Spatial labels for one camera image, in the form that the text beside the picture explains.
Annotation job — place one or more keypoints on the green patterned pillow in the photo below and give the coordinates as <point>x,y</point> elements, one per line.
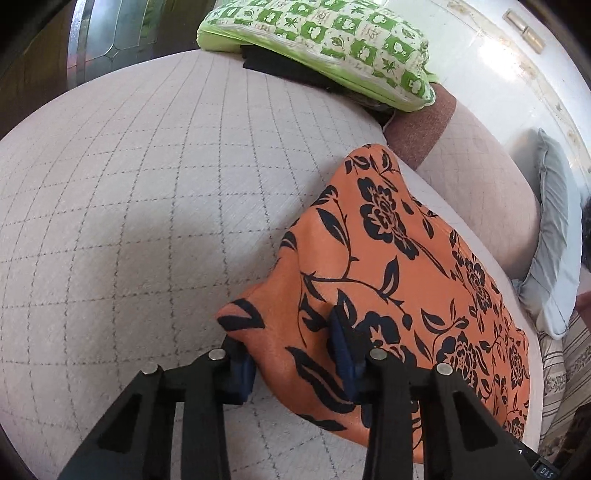
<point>323,41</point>

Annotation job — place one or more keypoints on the orange floral garment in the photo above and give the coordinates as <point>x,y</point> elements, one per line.
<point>383,263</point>

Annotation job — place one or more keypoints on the brass wall fitting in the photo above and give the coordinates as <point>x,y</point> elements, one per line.
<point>524,28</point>

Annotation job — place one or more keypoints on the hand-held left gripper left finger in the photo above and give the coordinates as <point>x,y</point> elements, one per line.
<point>242,374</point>

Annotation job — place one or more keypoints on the striped beige cloth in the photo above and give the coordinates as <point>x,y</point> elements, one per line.
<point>565,387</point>

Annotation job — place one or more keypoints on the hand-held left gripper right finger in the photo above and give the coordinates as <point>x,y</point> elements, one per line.
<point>344,364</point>

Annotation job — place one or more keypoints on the black folded cloth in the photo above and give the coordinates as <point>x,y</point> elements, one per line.
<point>286,62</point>

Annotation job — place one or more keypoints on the white quilted bed mattress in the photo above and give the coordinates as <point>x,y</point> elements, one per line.
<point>161,207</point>

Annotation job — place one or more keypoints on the grey pillow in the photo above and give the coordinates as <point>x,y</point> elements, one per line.
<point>554,240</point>

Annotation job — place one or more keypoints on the pink padded headboard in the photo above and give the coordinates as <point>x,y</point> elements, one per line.
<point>475,184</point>

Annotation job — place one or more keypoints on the stained glass wooden door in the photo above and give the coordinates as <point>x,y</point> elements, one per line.
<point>115,37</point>

